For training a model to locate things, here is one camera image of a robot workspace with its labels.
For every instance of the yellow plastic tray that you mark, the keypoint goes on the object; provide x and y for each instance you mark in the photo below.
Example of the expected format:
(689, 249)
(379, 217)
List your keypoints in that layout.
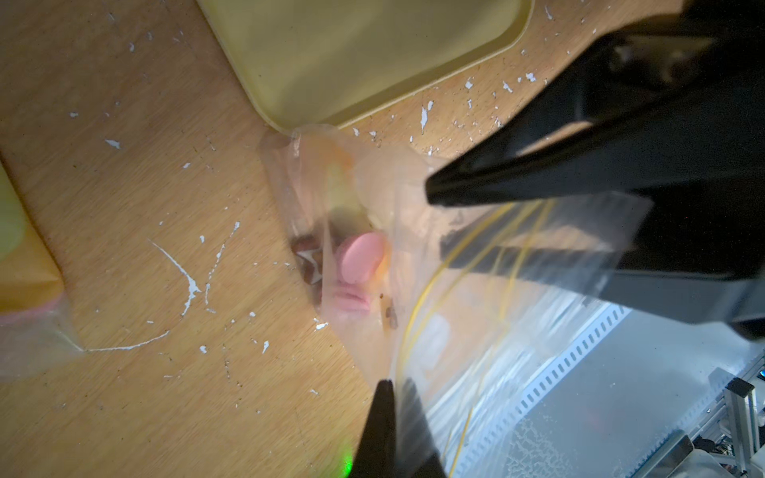
(335, 62)

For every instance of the clear resealable bag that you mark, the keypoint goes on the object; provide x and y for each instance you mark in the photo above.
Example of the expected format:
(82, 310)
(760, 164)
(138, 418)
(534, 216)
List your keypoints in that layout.
(36, 327)
(464, 339)

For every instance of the pink round cookie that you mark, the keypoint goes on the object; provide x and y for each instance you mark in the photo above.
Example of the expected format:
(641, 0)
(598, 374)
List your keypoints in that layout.
(351, 298)
(359, 257)

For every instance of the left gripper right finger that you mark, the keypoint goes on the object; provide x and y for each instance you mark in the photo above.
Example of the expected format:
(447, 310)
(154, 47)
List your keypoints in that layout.
(418, 455)

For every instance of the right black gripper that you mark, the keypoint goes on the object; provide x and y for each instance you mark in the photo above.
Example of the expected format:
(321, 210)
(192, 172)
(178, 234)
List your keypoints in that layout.
(671, 108)

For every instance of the front aluminium rail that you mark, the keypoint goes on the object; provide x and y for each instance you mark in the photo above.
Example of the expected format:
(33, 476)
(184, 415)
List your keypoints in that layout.
(604, 406)

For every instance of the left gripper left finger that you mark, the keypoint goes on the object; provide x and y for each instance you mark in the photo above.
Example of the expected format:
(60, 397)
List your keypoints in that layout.
(376, 452)

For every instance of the star shaped brown cookie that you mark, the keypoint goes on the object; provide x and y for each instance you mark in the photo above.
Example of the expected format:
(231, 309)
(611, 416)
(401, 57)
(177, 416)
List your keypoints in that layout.
(308, 252)

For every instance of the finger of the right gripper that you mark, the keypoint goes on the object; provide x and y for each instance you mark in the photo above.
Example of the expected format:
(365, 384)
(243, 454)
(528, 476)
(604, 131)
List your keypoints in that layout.
(583, 271)

